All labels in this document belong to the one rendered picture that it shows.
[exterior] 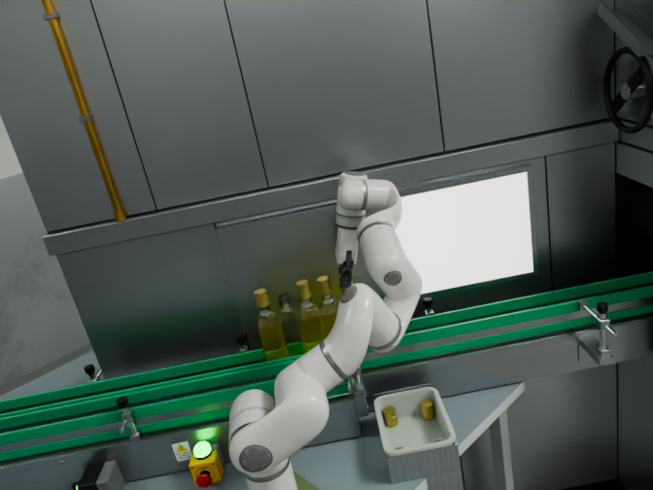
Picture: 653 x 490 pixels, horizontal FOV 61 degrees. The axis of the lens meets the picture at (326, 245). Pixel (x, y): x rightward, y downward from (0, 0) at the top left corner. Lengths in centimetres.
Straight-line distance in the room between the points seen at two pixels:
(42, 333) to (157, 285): 270
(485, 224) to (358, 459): 74
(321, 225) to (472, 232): 44
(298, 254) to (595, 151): 89
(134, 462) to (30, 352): 279
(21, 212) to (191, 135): 272
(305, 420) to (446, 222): 82
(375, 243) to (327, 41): 60
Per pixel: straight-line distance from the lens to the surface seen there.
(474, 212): 164
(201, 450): 155
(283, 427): 101
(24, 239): 420
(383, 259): 111
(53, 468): 175
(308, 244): 159
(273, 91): 153
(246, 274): 163
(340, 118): 154
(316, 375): 106
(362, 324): 103
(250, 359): 166
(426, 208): 160
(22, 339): 435
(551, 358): 171
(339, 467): 152
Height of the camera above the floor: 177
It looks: 21 degrees down
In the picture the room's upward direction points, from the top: 12 degrees counter-clockwise
